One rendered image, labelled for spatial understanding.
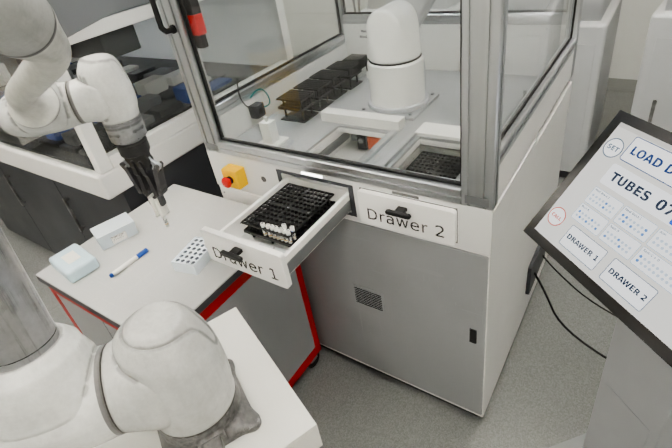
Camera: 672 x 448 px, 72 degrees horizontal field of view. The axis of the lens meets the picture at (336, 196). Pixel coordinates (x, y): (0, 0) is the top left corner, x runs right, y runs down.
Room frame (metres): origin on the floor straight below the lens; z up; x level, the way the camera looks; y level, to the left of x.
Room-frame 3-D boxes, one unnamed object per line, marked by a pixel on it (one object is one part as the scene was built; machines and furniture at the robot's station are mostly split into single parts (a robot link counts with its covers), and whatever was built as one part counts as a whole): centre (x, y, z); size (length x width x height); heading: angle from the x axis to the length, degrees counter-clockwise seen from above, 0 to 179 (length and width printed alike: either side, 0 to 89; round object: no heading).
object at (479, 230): (1.58, -0.27, 0.87); 1.02 x 0.95 x 0.14; 51
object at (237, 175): (1.42, 0.34, 0.88); 0.07 x 0.05 x 0.07; 51
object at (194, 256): (1.14, 0.45, 0.78); 0.12 x 0.08 x 0.04; 153
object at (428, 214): (1.03, -0.18, 0.87); 0.29 x 0.02 x 0.11; 51
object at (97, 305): (1.25, 0.58, 0.38); 0.62 x 0.58 x 0.76; 51
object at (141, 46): (2.56, 1.19, 1.13); 1.78 x 1.14 x 0.45; 51
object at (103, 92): (1.10, 0.50, 1.34); 0.13 x 0.11 x 0.16; 103
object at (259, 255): (0.98, 0.27, 0.87); 0.29 x 0.02 x 0.11; 51
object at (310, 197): (1.13, 0.14, 0.87); 0.22 x 0.18 x 0.06; 141
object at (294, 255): (1.14, 0.14, 0.86); 0.40 x 0.26 x 0.06; 141
